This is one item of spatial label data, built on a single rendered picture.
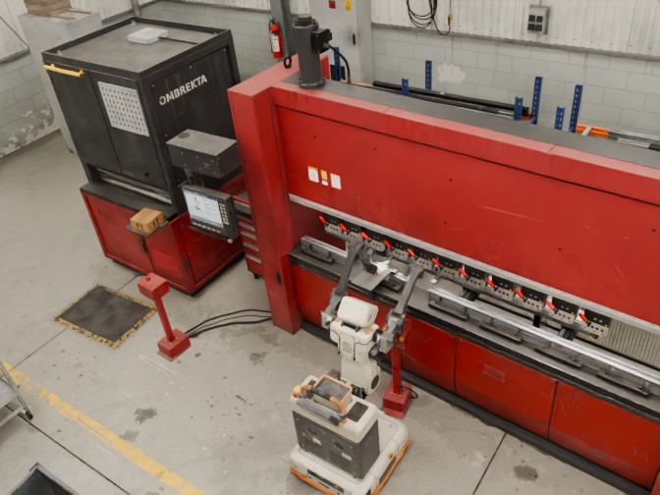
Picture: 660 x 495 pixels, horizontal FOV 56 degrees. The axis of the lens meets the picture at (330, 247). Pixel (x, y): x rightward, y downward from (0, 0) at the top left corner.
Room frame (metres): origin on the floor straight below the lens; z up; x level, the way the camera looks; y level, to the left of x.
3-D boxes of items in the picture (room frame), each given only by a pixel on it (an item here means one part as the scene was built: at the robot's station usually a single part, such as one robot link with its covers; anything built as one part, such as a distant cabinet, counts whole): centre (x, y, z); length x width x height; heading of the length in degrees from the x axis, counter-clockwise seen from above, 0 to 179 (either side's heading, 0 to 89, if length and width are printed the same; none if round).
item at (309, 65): (4.16, -0.07, 2.53); 0.33 x 0.25 x 0.47; 48
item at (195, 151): (4.21, 0.86, 1.53); 0.51 x 0.25 x 0.85; 53
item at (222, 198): (4.11, 0.87, 1.42); 0.45 x 0.12 x 0.36; 53
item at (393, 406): (3.20, -0.39, 0.06); 0.25 x 0.20 x 0.12; 151
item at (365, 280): (3.60, -0.28, 1.00); 0.26 x 0.18 x 0.01; 138
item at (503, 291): (3.06, -1.10, 1.26); 0.15 x 0.09 x 0.17; 48
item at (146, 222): (4.66, 1.59, 1.04); 0.30 x 0.26 x 0.12; 52
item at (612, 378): (2.46, -1.68, 0.89); 0.30 x 0.05 x 0.03; 48
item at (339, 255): (4.08, 0.03, 0.92); 0.50 x 0.06 x 0.10; 48
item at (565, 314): (2.79, -1.40, 1.26); 0.15 x 0.09 x 0.17; 48
